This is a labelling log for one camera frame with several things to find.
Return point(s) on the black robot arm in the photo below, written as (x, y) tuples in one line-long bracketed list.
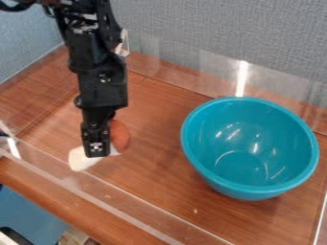
[(92, 35)]

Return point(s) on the clear acrylic back barrier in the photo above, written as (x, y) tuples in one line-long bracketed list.
[(217, 76)]

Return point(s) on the clear acrylic front barrier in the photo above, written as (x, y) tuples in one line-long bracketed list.
[(112, 215)]

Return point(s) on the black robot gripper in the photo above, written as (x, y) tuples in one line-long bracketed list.
[(102, 92)]

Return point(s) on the blue plastic bowl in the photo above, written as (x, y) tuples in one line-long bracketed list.
[(249, 147)]

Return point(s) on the brown-capped white toy mushroom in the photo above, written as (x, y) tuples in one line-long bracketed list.
[(85, 156)]

